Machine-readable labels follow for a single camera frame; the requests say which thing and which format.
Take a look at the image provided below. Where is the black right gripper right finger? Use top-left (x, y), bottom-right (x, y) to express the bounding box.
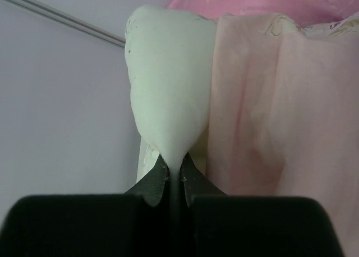
top-left (180, 155), bottom-right (344, 256)

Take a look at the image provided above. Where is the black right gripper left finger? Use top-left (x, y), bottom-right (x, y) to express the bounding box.
top-left (1, 158), bottom-right (171, 256)

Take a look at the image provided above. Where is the purple Elsa pillowcase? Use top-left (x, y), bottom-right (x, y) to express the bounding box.
top-left (206, 11), bottom-right (359, 198)

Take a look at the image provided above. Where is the pink rose-patterned pillow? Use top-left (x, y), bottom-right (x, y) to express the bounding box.
top-left (168, 0), bottom-right (358, 27)

